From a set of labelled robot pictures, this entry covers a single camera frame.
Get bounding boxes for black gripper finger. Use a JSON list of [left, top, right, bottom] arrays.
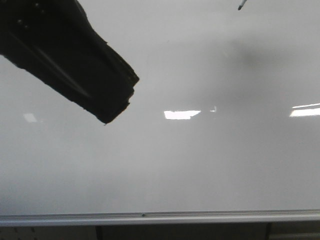
[[0, 0, 139, 124]]

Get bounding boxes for grey pegboard panel under whiteboard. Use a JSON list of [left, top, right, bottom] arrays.
[[0, 226, 98, 240]]

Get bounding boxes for dark panel under whiteboard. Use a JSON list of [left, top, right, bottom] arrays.
[[95, 223, 271, 240]]

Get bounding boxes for white whiteboard with aluminium frame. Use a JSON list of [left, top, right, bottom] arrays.
[[0, 0, 320, 227]]

